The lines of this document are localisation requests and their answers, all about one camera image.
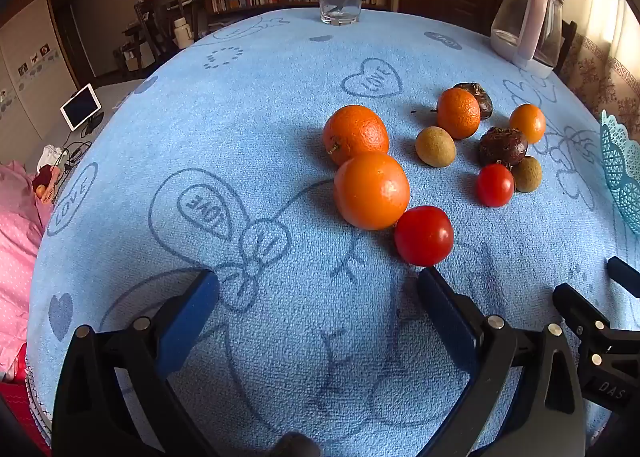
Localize white tablet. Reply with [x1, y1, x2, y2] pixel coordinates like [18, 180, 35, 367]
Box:
[60, 83, 103, 131]

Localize large orange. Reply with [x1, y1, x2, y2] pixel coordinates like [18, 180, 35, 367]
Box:
[322, 105, 390, 168]
[333, 152, 411, 231]

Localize white wardrobe with stickers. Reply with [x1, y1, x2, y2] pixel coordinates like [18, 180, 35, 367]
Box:
[0, 0, 78, 163]

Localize small red tomato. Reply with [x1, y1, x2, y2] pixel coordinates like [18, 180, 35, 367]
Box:
[475, 164, 516, 208]

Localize small mandarin orange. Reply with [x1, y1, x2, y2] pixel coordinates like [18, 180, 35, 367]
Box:
[509, 104, 547, 145]

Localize pink dotted blanket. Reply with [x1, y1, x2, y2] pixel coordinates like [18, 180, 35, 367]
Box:
[0, 160, 61, 383]

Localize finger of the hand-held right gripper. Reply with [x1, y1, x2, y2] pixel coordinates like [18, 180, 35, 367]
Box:
[552, 282, 640, 378]
[607, 257, 640, 298]

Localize large red tomato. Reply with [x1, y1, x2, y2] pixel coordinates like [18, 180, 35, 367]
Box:
[394, 206, 455, 267]

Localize teal plastic lattice basket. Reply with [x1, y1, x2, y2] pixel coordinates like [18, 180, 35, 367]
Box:
[600, 110, 640, 235]

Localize white crumpled cloth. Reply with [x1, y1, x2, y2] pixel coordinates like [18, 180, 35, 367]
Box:
[39, 144, 65, 169]

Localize dark wooden shelf rack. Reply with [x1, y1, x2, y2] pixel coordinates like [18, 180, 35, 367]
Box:
[131, 0, 201, 73]

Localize white thermos jug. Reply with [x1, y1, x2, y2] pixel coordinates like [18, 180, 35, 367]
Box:
[173, 17, 194, 49]

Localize red orange toy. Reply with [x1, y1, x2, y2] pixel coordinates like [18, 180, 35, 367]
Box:
[32, 164, 61, 203]

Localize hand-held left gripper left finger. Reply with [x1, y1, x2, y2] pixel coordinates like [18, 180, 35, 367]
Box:
[51, 268, 221, 457]

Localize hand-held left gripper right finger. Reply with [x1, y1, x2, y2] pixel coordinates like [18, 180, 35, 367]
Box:
[416, 266, 586, 457]

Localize dark wooden chair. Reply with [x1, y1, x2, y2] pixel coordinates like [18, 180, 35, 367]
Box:
[552, 20, 578, 78]

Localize black cables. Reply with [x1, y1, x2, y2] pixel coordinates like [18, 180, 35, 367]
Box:
[65, 137, 96, 169]

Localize patterned beige curtain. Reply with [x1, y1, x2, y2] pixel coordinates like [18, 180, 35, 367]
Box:
[562, 0, 640, 123]

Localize blue printed tablecloth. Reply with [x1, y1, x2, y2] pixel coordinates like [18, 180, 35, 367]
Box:
[27, 7, 640, 457]

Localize glass kettle with white handle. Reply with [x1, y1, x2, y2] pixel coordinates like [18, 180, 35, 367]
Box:
[490, 0, 565, 79]

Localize dark brown mangosteen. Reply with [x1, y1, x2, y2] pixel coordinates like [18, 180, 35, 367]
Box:
[452, 82, 494, 121]
[478, 126, 529, 169]

